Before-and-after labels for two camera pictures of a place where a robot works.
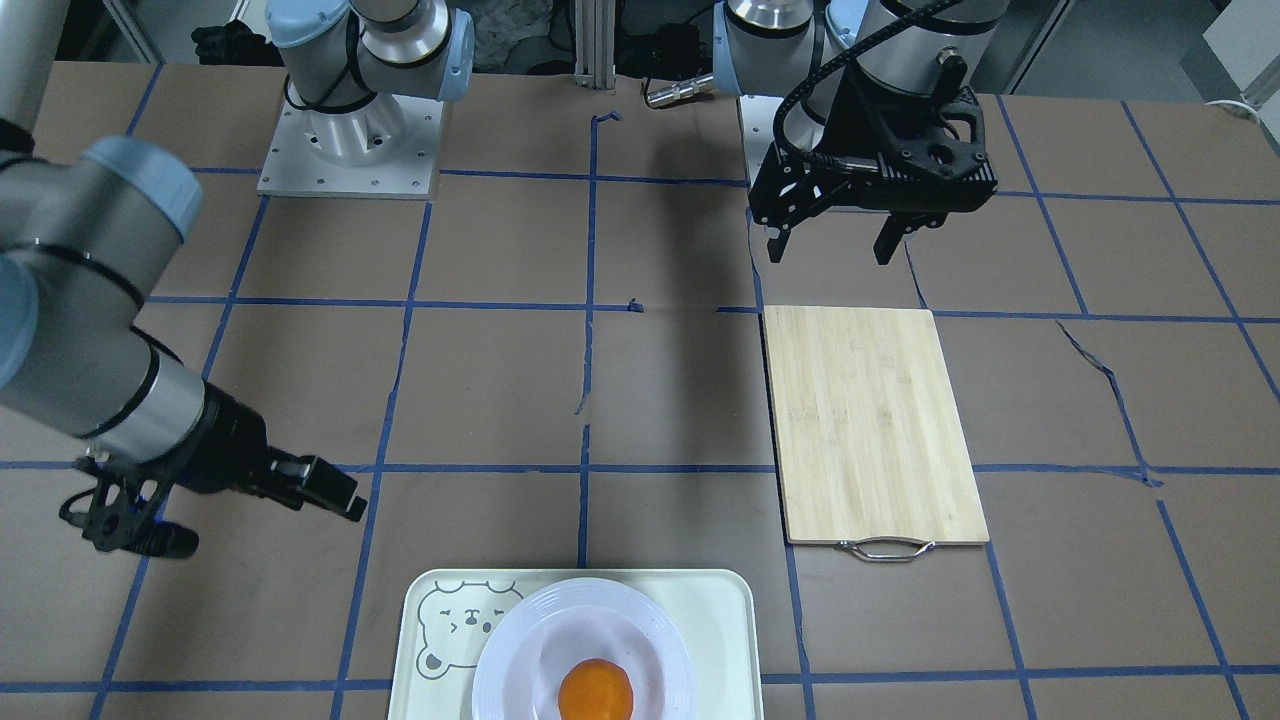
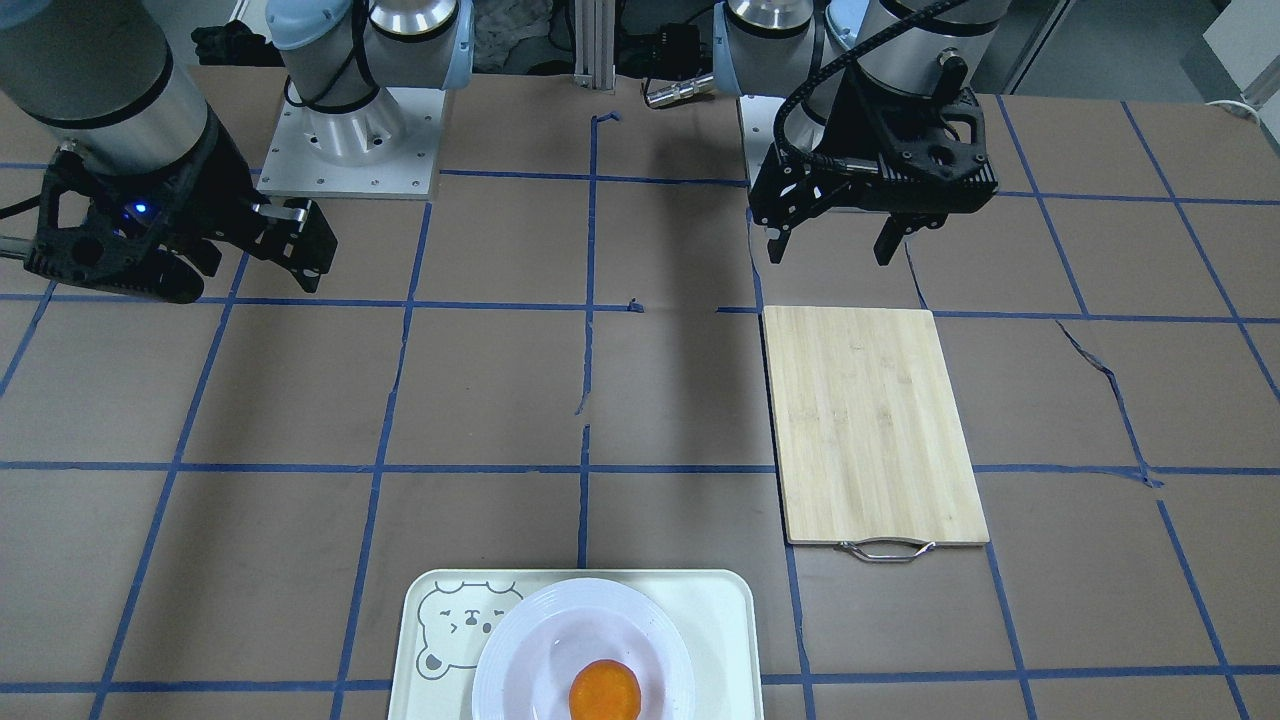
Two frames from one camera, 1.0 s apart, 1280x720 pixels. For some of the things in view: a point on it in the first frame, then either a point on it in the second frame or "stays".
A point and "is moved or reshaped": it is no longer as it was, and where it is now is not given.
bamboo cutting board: x=870 y=450 stays
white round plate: x=520 y=674 stays
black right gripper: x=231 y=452 to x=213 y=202
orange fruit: x=595 y=689 is moved or reshaped
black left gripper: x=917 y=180 stays
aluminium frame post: x=595 y=44 stays
